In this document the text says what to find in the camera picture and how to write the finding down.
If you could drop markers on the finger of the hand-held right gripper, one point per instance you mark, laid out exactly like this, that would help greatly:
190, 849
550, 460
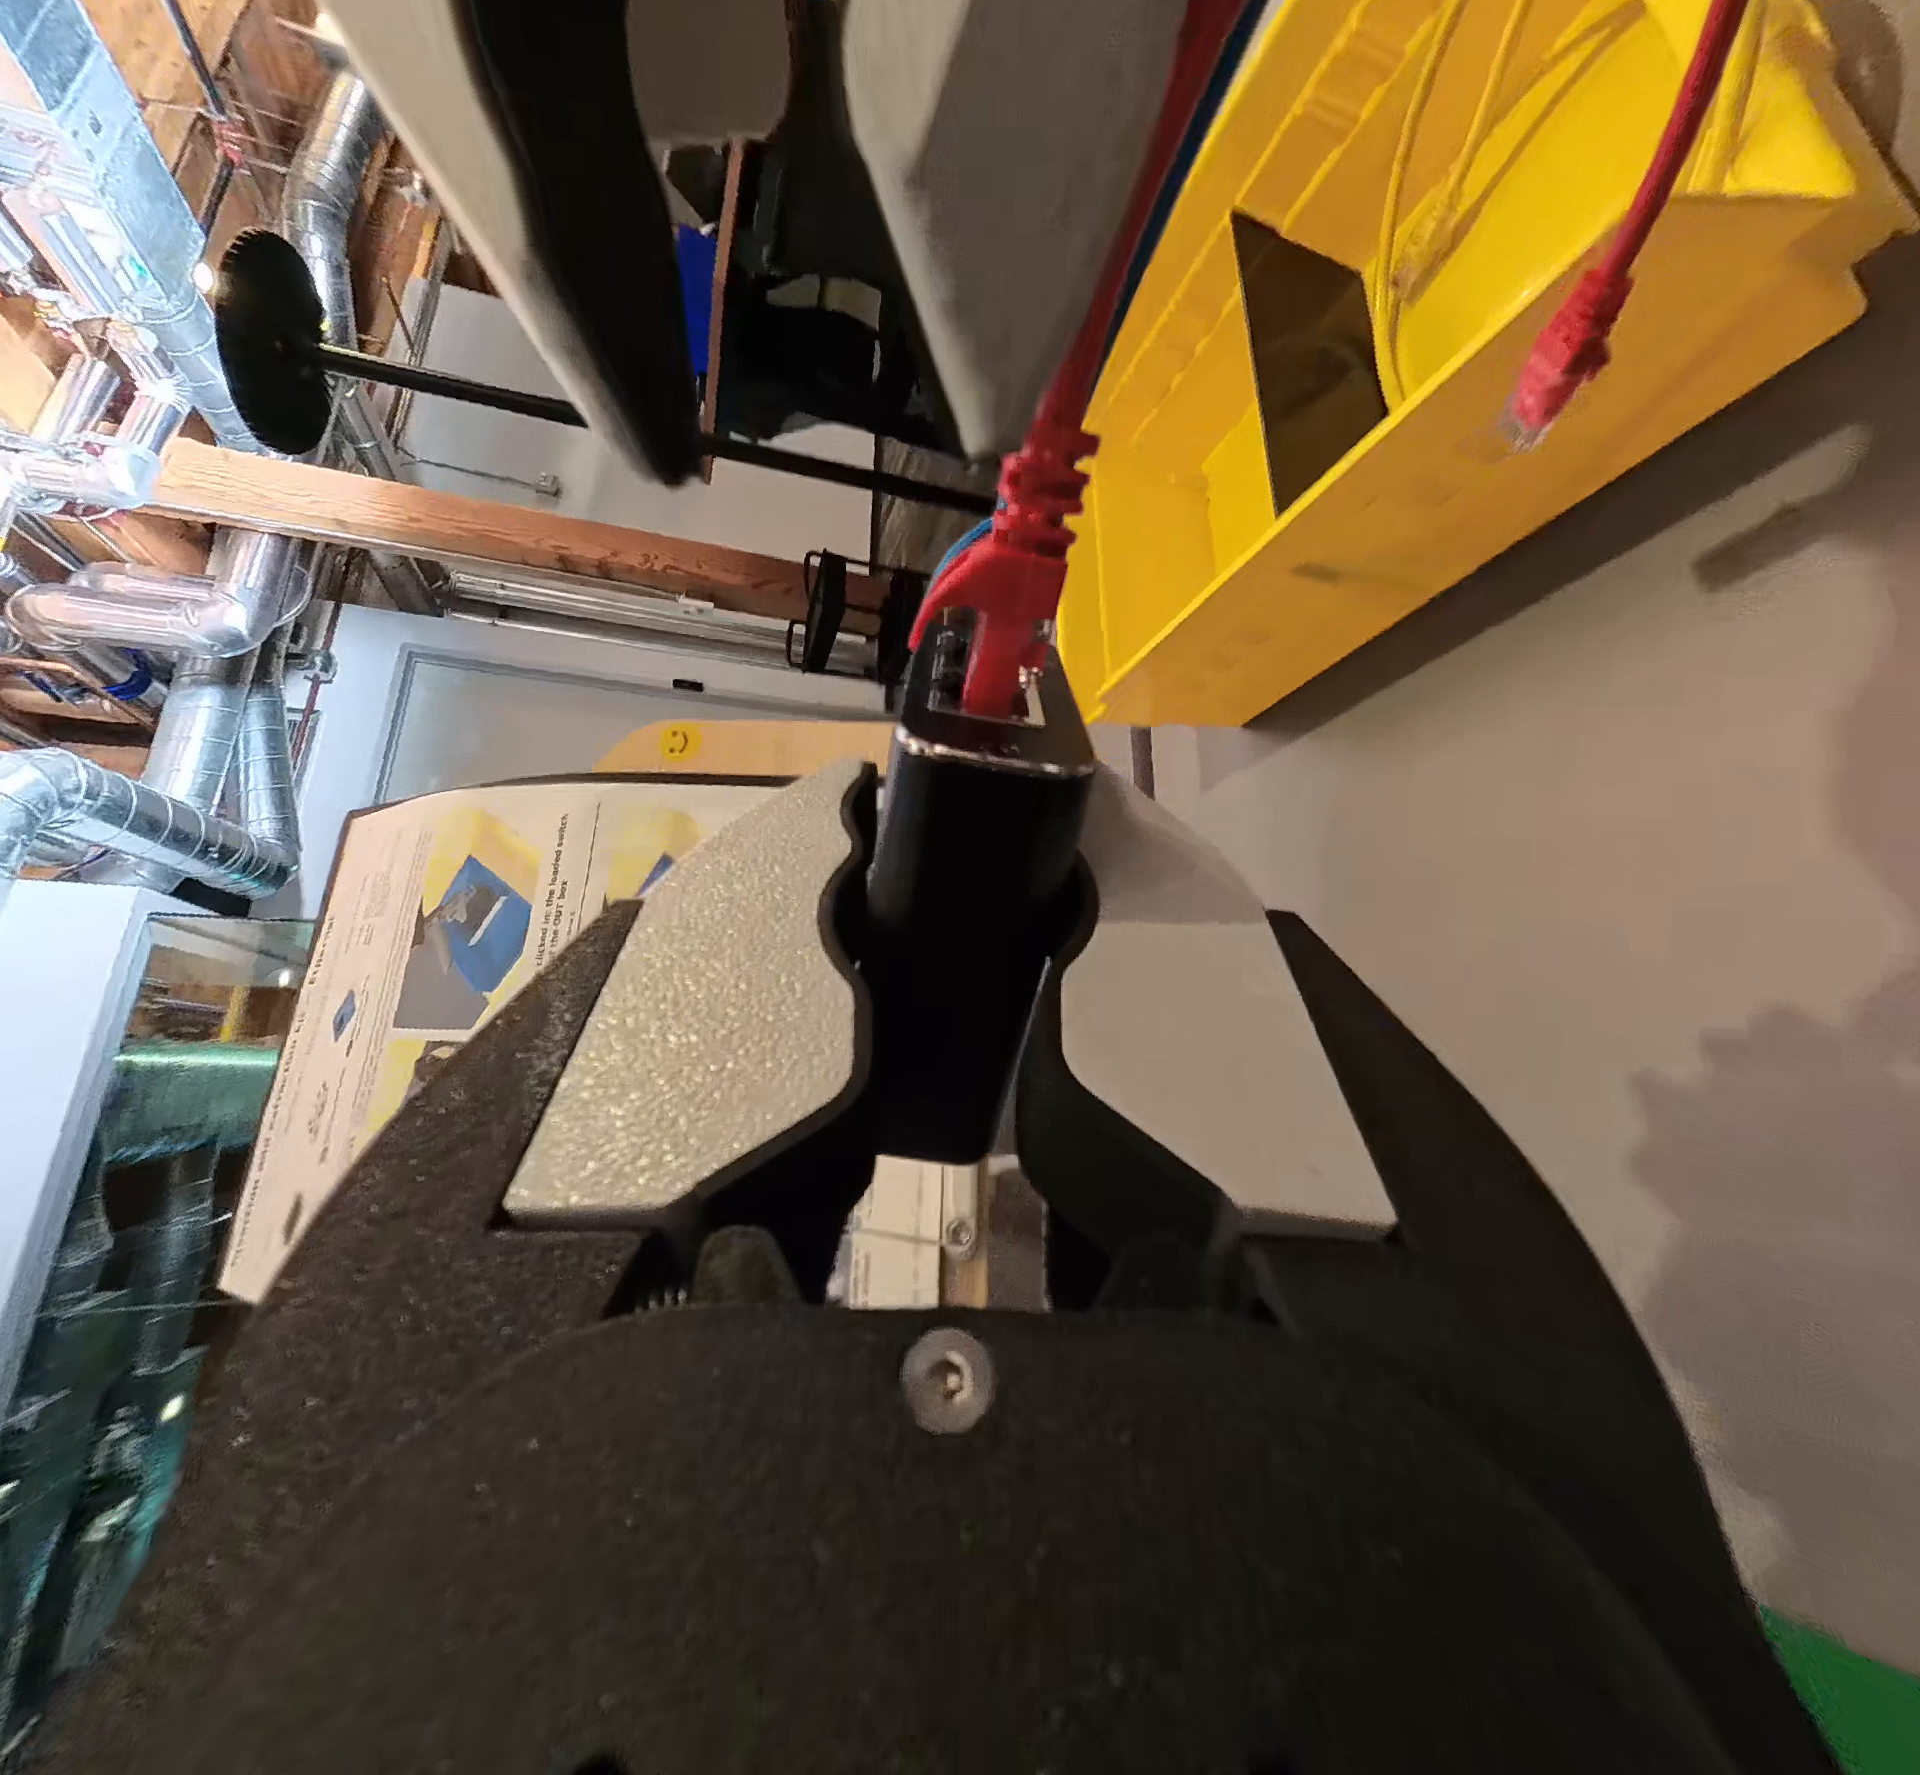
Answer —
1023, 81
452, 81

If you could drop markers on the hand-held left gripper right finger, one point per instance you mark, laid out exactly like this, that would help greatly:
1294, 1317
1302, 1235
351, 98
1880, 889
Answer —
1200, 1055

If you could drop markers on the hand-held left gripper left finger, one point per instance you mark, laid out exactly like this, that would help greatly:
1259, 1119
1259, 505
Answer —
690, 1055

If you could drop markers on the black network switch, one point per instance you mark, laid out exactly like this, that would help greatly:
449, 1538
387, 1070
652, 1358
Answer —
961, 905

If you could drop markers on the yellow plastic bin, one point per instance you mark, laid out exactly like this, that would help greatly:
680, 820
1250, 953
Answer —
1350, 574

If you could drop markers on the green plastic bin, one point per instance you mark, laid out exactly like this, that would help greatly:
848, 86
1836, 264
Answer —
1862, 1716

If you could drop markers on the printed instruction sheet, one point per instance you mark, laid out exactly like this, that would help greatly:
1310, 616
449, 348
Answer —
377, 936

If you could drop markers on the white door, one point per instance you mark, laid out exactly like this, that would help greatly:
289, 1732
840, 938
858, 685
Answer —
525, 711

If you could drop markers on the wooden beam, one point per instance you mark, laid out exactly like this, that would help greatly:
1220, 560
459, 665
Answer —
452, 524

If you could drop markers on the shiny metal pipe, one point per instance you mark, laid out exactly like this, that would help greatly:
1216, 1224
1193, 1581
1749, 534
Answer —
151, 597

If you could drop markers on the spiral metal duct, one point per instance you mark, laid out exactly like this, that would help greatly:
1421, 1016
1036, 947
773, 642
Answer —
339, 232
194, 817

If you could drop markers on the black round pedestal base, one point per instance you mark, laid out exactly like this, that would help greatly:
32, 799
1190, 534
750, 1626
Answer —
270, 336

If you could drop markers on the rectangular metal duct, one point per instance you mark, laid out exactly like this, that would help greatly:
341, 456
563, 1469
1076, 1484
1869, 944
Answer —
90, 156

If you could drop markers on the black table frame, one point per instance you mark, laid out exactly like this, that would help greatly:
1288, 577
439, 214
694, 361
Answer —
840, 473

